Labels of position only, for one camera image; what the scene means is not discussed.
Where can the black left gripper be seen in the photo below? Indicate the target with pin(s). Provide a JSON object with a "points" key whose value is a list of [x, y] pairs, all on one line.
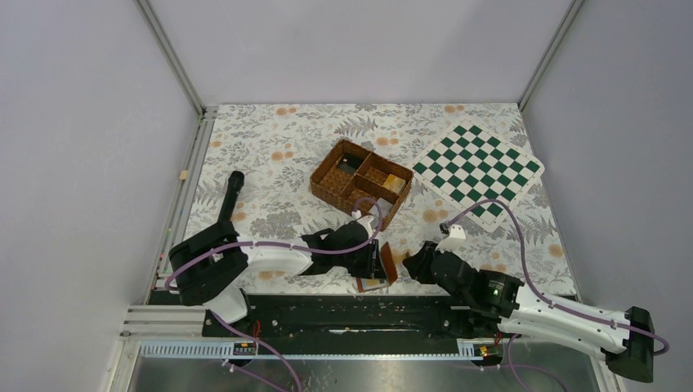
{"points": [[371, 260]]}

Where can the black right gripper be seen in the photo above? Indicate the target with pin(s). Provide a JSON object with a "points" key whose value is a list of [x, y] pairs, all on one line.
{"points": [[424, 260]]}

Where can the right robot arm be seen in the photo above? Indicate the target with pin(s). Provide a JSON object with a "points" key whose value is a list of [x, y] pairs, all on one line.
{"points": [[623, 340]]}

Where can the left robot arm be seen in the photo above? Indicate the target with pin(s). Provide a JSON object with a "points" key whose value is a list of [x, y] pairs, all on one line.
{"points": [[206, 265]]}

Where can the grey card in basket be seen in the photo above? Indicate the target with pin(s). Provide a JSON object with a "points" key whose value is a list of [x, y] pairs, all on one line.
{"points": [[383, 207]]}

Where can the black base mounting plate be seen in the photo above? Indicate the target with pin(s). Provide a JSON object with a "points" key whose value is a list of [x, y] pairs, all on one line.
{"points": [[365, 325]]}

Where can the yellow block in basket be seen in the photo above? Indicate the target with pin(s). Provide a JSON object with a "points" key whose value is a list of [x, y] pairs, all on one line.
{"points": [[394, 184]]}

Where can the brown woven divided basket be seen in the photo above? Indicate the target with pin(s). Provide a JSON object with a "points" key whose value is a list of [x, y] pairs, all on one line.
{"points": [[362, 189]]}

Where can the black item in basket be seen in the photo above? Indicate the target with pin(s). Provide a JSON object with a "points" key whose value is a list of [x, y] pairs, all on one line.
{"points": [[349, 163]]}

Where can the green white chessboard mat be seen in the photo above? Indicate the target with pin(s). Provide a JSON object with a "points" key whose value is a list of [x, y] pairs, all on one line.
{"points": [[468, 164]]}

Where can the floral patterned table mat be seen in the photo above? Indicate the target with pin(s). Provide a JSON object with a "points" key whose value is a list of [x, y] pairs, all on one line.
{"points": [[284, 149]]}

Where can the black microphone orange end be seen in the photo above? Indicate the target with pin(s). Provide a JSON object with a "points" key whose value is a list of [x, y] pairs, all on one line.
{"points": [[234, 184]]}

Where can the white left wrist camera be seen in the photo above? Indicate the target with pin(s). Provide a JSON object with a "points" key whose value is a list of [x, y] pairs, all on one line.
{"points": [[369, 222]]}

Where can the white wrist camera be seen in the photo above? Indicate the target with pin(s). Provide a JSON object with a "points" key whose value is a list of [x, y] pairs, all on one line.
{"points": [[453, 240], [369, 222]]}

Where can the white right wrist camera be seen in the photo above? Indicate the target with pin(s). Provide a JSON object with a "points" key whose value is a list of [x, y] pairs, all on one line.
{"points": [[453, 240]]}

